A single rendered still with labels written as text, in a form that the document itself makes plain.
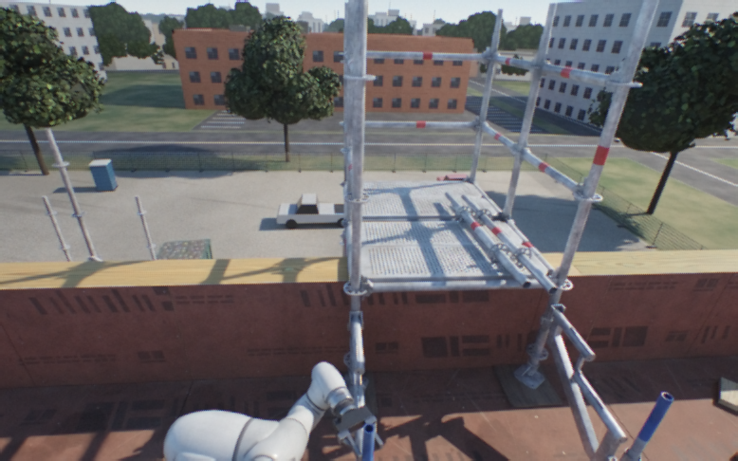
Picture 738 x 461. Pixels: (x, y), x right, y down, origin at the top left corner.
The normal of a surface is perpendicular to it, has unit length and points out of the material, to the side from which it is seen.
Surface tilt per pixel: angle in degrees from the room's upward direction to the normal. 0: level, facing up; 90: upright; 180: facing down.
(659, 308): 90
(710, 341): 90
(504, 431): 0
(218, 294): 90
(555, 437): 0
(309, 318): 90
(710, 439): 0
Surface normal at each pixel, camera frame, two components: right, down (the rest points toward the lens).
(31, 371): 0.08, 0.47
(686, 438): 0.03, -0.88
